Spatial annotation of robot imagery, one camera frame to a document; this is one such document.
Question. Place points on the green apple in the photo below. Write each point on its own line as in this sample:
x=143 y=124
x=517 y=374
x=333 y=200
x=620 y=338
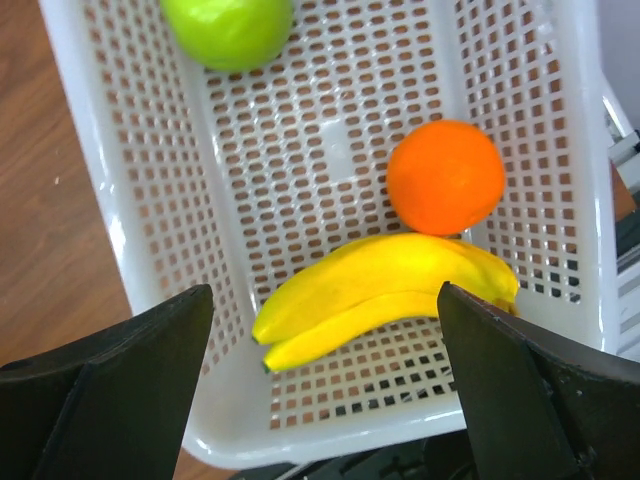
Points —
x=230 y=36

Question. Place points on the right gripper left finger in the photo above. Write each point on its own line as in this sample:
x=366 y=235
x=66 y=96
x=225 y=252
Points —
x=112 y=405

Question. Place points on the yellow banana bunch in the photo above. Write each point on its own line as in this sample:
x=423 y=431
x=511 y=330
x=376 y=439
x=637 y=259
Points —
x=368 y=283

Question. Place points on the orange fruit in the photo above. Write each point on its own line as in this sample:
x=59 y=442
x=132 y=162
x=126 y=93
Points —
x=445 y=177

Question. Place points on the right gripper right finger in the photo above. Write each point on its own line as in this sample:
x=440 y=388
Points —
x=538 y=405

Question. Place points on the white perforated plastic basket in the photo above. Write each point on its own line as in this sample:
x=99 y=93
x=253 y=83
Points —
x=240 y=180

